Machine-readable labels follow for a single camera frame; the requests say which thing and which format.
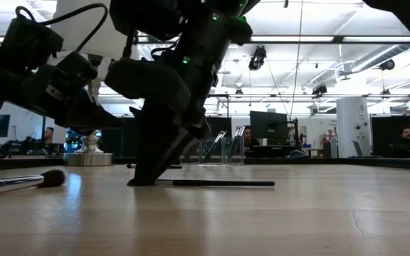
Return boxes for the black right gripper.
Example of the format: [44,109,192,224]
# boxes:
[128,10,253,186]

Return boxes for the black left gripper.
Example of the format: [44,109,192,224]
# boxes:
[0,65,124,136]

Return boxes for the thin black makeup brush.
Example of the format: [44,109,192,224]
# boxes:
[125,163,184,169]

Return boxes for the clear acrylic organizer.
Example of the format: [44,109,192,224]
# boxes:
[182,136,246,166]

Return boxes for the black eyeliner pencil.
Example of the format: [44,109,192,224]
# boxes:
[154,178,276,188]

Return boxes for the fluffy makeup brush silver ferrule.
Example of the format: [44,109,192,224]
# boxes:
[0,169,66,198]

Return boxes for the white shade silver table lamp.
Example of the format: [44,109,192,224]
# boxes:
[50,0,140,167]

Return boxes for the person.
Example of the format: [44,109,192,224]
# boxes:
[43,126,56,145]
[391,125,410,159]
[242,124,262,149]

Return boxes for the black partition panels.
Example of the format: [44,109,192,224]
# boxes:
[101,115,233,158]
[370,114,410,160]

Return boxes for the black computer monitor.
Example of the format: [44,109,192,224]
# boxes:
[249,110,289,146]

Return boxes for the black ceiling spotlight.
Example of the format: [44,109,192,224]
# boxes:
[248,45,268,71]
[311,84,329,96]
[379,58,396,72]

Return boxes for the overhead light bar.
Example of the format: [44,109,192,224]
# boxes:
[137,34,410,45]

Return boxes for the white pillar with signs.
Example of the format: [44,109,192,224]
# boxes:
[335,97,372,159]

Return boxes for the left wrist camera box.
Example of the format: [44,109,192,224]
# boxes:
[53,52,98,92]

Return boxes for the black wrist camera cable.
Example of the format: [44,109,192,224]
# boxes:
[14,2,109,54]

